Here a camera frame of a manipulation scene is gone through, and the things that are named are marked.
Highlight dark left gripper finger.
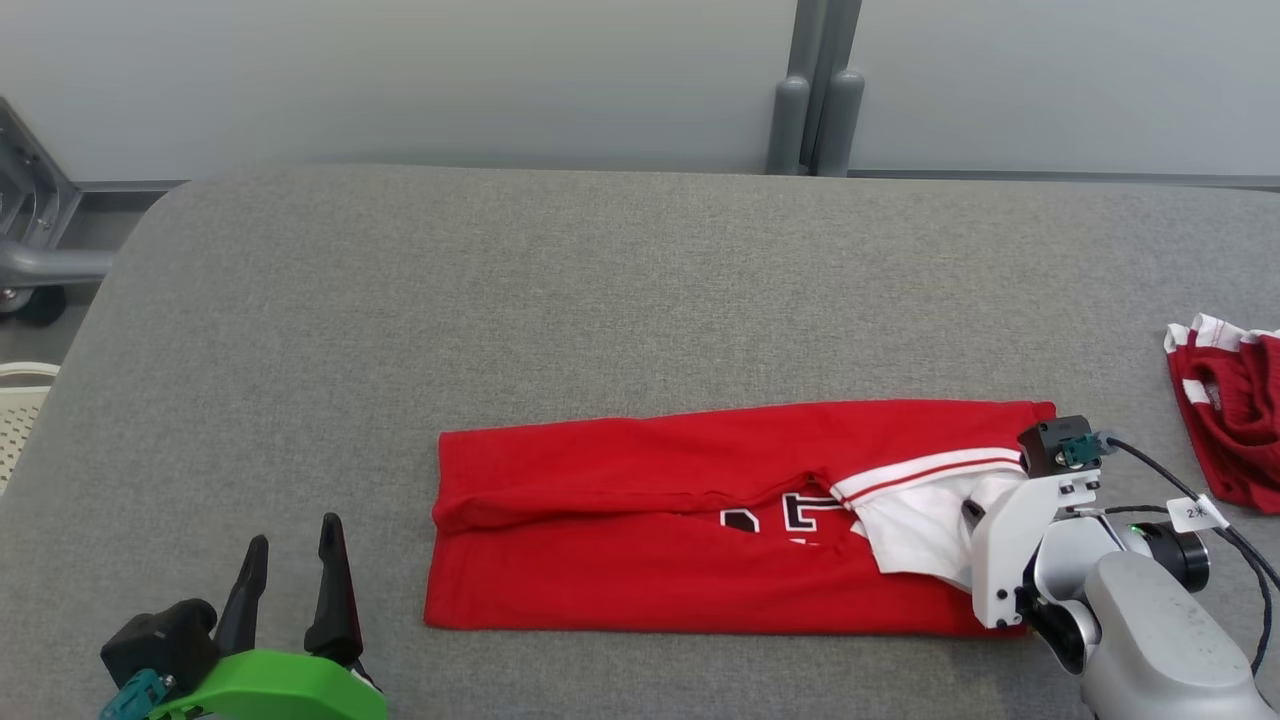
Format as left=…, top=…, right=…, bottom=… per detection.
left=215, top=535, right=270, bottom=657
left=304, top=513, right=364, bottom=667

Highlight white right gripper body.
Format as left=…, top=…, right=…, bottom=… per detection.
left=970, top=470, right=1102, bottom=632

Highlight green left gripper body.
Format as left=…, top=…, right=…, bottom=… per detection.
left=150, top=650, right=389, bottom=720

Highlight red Bulls 23 jersey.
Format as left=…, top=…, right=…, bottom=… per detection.
left=423, top=400, right=1058, bottom=638

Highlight red shorts with white trim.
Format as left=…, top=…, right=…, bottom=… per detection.
left=1164, top=313, right=1280, bottom=516

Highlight white perforated laundry basket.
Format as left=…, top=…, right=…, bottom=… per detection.
left=0, top=362, right=62, bottom=497

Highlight grey metal trolley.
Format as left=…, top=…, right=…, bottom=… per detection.
left=0, top=97, right=117, bottom=327

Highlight teal left camera cable plug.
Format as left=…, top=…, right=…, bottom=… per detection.
left=100, top=668, right=173, bottom=720

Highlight white cable label tag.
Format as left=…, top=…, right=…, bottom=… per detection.
left=1168, top=495, right=1230, bottom=534

